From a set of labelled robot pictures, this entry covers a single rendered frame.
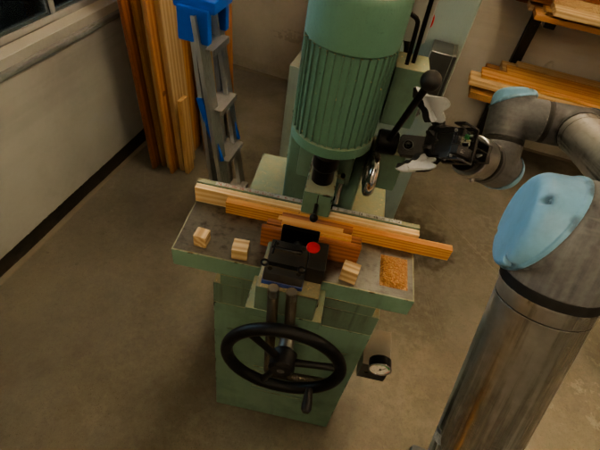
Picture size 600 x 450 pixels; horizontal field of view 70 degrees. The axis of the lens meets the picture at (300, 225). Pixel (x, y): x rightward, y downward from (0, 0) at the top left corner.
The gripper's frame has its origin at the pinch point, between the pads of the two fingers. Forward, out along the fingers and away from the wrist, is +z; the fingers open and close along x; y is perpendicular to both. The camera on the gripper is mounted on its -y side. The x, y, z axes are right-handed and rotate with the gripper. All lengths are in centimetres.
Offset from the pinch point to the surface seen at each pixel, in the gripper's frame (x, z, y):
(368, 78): -6.3, 8.6, -2.4
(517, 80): -86, -187, -83
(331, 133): 3.0, 6.9, -10.8
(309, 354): 60, -27, -39
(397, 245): 22.1, -29.3, -18.1
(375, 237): 21.5, -24.2, -21.6
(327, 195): 14.2, -4.8, -21.5
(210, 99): -17, -10, -109
